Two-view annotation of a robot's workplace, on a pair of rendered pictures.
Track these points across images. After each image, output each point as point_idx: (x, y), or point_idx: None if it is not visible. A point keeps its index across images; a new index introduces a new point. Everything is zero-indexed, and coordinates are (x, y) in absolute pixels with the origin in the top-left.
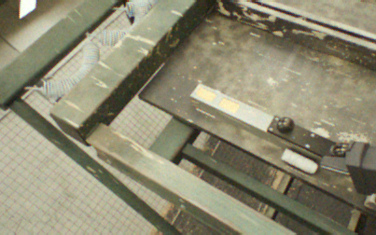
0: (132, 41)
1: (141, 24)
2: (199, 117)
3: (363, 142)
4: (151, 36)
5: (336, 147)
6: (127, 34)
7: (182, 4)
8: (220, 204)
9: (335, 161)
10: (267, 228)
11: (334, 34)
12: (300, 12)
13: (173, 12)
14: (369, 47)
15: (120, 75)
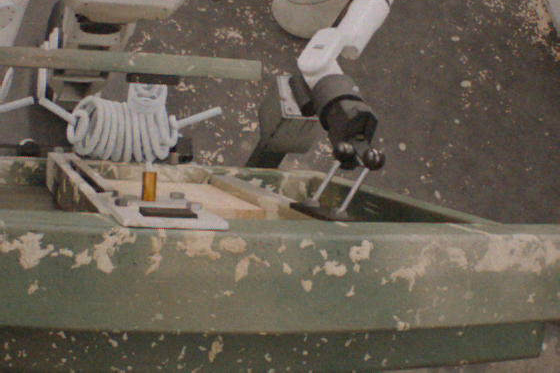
0: (489, 231)
1: (444, 233)
2: None
3: (349, 111)
4: (441, 225)
5: (351, 147)
6: (490, 235)
7: (304, 223)
8: (485, 222)
9: (364, 149)
10: (452, 213)
11: (118, 193)
12: (100, 203)
13: (347, 225)
14: (111, 185)
15: (544, 225)
